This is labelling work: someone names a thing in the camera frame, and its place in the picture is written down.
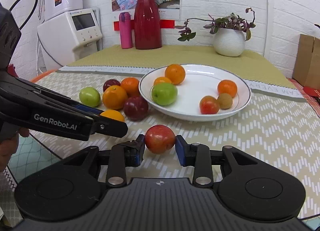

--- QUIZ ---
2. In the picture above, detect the yellow-orange small citrus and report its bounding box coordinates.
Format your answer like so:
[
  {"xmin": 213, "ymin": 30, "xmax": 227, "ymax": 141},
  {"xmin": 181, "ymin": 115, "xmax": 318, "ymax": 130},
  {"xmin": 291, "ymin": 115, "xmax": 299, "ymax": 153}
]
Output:
[{"xmin": 100, "ymin": 109, "xmax": 125, "ymax": 122}]

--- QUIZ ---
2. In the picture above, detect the green apple back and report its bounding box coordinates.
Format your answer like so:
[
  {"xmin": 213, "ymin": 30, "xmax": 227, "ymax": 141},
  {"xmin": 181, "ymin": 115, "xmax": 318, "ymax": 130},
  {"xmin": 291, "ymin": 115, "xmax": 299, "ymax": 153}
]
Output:
[{"xmin": 79, "ymin": 87, "xmax": 101, "ymax": 107}]

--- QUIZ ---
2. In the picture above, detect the green apple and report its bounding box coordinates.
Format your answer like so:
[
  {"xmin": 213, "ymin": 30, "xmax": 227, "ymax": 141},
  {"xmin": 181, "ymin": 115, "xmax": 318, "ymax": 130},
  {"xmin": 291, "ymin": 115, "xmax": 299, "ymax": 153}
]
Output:
[
  {"xmin": 79, "ymin": 87, "xmax": 101, "ymax": 107},
  {"xmin": 151, "ymin": 82, "xmax": 178, "ymax": 106}
]

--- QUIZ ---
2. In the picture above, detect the red apple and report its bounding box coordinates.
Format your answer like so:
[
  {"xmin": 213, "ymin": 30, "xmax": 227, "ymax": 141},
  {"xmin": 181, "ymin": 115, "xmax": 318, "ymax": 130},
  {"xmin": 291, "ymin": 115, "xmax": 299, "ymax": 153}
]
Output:
[{"xmin": 144, "ymin": 125, "xmax": 176, "ymax": 155}]

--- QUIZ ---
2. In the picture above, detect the green apple front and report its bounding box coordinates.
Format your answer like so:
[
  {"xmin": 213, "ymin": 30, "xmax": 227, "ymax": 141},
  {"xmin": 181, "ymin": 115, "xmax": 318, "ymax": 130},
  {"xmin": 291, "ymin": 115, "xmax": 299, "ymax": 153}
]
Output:
[{"xmin": 151, "ymin": 82, "xmax": 178, "ymax": 106}]

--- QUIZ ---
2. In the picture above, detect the large orange front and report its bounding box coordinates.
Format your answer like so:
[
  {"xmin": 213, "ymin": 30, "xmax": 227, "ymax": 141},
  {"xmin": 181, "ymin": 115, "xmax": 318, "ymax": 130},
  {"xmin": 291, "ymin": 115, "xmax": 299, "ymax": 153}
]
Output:
[{"xmin": 217, "ymin": 79, "xmax": 238, "ymax": 98}]

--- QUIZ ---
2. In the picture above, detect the person's left hand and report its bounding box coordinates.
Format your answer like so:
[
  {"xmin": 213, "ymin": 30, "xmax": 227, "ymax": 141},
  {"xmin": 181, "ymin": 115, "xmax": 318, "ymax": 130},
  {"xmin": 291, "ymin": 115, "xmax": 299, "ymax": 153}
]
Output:
[{"xmin": 0, "ymin": 128, "xmax": 29, "ymax": 172}]

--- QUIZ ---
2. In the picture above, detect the orange centre with stem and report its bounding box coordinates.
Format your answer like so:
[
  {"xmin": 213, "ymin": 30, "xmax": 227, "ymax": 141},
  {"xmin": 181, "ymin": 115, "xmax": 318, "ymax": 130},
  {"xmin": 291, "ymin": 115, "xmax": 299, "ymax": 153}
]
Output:
[{"xmin": 103, "ymin": 85, "xmax": 128, "ymax": 110}]

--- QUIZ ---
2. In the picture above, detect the dark red plum front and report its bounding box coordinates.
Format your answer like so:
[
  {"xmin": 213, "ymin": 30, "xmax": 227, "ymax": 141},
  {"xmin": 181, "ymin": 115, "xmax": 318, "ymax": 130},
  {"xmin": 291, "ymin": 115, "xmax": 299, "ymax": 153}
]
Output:
[{"xmin": 123, "ymin": 96, "xmax": 149, "ymax": 121}]

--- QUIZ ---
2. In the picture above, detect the dark red plum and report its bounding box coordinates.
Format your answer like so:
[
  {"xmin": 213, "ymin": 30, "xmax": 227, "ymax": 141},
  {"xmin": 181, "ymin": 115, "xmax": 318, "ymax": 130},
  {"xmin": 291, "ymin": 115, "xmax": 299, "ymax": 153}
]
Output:
[
  {"xmin": 103, "ymin": 79, "xmax": 120, "ymax": 92},
  {"xmin": 123, "ymin": 96, "xmax": 149, "ymax": 121}
]

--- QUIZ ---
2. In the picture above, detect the red kettle on left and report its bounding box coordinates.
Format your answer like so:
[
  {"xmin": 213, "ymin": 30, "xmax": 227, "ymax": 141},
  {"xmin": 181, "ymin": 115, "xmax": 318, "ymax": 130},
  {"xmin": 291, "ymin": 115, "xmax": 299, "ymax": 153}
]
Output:
[{"xmin": 7, "ymin": 64, "xmax": 18, "ymax": 78}]

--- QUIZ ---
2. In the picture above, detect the dark red plum back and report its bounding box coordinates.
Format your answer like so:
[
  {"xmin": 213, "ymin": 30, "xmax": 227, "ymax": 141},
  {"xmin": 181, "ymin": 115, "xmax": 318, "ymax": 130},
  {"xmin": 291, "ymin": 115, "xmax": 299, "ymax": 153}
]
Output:
[{"xmin": 103, "ymin": 79, "xmax": 120, "ymax": 92}]

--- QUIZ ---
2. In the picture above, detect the orange back right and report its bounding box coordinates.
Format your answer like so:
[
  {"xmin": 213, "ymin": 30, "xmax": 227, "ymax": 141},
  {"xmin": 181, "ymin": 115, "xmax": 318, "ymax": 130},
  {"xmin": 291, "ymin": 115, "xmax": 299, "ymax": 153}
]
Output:
[{"xmin": 120, "ymin": 77, "xmax": 140, "ymax": 97}]

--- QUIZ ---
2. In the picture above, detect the teal patterned mat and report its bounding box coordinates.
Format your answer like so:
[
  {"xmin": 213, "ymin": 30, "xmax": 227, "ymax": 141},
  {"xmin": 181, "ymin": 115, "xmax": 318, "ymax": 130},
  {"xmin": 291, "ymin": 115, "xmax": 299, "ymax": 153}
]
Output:
[{"xmin": 8, "ymin": 136, "xmax": 60, "ymax": 183}]

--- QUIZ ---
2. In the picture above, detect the brown longan on plate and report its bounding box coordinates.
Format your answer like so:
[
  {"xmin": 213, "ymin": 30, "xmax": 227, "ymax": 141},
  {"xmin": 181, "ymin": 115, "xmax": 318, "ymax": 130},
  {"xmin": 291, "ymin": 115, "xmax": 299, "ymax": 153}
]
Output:
[{"xmin": 217, "ymin": 93, "xmax": 233, "ymax": 109}]

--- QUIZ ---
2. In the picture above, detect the small orange kumquat on plate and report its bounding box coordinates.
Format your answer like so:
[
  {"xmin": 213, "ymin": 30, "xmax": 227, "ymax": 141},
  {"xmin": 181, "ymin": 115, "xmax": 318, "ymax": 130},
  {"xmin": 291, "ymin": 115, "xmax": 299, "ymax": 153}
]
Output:
[{"xmin": 153, "ymin": 76, "xmax": 172, "ymax": 86}]

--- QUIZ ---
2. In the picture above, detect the white oval plate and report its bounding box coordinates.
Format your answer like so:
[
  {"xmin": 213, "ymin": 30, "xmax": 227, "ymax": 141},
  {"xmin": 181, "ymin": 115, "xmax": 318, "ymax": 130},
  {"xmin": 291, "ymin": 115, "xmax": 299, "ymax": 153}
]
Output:
[{"xmin": 139, "ymin": 64, "xmax": 252, "ymax": 122}]

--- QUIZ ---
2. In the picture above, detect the white water dispenser machine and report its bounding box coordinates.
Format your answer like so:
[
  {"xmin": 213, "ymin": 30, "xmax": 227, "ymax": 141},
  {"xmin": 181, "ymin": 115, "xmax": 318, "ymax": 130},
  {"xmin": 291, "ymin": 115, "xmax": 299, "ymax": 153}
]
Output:
[{"xmin": 37, "ymin": 8, "xmax": 103, "ymax": 70}]

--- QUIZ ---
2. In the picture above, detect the orange left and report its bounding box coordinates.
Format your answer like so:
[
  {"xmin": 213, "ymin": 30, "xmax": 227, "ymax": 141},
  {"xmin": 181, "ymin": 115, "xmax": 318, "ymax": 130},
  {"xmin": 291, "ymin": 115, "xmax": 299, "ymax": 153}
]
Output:
[{"xmin": 164, "ymin": 64, "xmax": 185, "ymax": 85}]

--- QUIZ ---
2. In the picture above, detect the dark red thermos jug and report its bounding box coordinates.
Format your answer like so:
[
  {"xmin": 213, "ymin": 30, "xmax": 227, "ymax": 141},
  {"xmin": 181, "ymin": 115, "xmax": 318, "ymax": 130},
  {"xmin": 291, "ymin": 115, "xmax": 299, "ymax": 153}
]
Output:
[{"xmin": 134, "ymin": 0, "xmax": 162, "ymax": 49}]

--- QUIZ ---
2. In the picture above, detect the pink thermos bottle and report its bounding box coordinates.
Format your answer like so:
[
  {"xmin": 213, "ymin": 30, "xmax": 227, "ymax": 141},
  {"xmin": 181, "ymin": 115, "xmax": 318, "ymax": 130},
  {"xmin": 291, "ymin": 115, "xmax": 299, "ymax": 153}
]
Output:
[{"xmin": 119, "ymin": 12, "xmax": 133, "ymax": 49}]

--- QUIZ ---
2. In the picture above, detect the olive green table mat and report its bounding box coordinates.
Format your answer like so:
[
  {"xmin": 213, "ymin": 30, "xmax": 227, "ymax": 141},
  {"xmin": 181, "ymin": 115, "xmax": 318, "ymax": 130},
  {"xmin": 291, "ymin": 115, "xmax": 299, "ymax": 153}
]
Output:
[{"xmin": 69, "ymin": 45, "xmax": 295, "ymax": 88}]

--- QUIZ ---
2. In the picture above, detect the white ribbed plant pot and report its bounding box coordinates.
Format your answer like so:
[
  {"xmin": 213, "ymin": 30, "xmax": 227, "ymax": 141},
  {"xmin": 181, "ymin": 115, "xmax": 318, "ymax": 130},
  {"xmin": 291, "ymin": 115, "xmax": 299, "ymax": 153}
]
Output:
[{"xmin": 213, "ymin": 28, "xmax": 245, "ymax": 57}]

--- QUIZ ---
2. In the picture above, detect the plaid red cloth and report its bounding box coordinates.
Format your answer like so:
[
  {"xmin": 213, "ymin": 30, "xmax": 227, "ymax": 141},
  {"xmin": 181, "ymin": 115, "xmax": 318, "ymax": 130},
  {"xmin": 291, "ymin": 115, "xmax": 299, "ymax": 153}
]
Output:
[{"xmin": 287, "ymin": 78, "xmax": 319, "ymax": 116}]

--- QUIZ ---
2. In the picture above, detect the red envelope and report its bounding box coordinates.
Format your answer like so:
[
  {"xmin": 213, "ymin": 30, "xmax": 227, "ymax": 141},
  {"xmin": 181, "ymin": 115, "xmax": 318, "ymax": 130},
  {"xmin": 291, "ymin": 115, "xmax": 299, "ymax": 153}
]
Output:
[{"xmin": 303, "ymin": 86, "xmax": 320, "ymax": 99}]

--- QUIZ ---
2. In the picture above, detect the cardboard box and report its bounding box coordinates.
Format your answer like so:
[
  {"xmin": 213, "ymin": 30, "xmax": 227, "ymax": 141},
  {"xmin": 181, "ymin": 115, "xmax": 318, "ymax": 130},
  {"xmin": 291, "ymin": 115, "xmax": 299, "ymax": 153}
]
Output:
[{"xmin": 292, "ymin": 34, "xmax": 320, "ymax": 89}]

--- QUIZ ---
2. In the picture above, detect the purple-green trailing plant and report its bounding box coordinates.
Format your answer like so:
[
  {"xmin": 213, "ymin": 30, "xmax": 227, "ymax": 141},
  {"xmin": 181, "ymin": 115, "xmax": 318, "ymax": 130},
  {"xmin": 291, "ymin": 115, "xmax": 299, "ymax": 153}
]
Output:
[{"xmin": 175, "ymin": 7, "xmax": 256, "ymax": 42}]

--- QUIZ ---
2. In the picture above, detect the black cable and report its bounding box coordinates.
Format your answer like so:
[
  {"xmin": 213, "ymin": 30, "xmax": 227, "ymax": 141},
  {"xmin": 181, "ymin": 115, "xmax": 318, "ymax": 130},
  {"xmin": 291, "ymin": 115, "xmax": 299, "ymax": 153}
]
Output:
[{"xmin": 8, "ymin": 0, "xmax": 39, "ymax": 30}]

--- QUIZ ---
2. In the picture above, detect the red tape strip on wall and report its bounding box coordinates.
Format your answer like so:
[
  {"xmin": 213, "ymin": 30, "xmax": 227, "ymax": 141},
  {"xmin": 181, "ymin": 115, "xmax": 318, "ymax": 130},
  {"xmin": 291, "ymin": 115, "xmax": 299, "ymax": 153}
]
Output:
[{"xmin": 113, "ymin": 20, "xmax": 175, "ymax": 31}]

